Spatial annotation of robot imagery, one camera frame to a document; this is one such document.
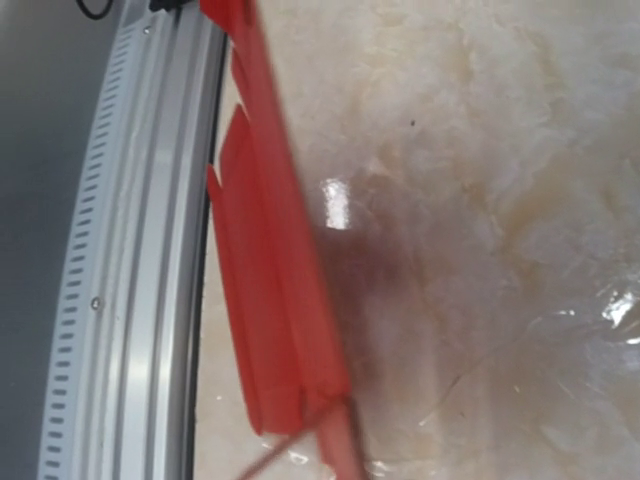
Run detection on red paper box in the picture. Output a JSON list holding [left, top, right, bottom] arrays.
[[200, 1, 366, 479]]

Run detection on front aluminium rail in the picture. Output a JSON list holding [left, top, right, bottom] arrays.
[[37, 1, 226, 479]]

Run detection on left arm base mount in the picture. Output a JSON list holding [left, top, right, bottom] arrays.
[[149, 0, 191, 12]]

